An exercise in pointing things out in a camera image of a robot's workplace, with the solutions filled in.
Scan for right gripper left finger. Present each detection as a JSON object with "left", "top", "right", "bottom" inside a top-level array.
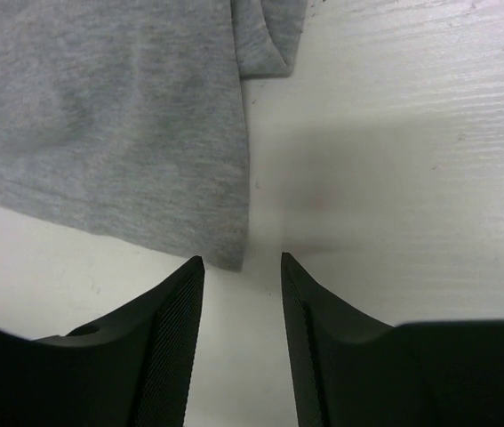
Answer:
[{"left": 0, "top": 256, "right": 205, "bottom": 426}]

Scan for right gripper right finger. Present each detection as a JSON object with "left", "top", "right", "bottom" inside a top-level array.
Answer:
[{"left": 281, "top": 253, "right": 504, "bottom": 426}]

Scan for grey tank top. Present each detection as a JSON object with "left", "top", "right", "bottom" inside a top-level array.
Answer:
[{"left": 0, "top": 1, "right": 307, "bottom": 271}]

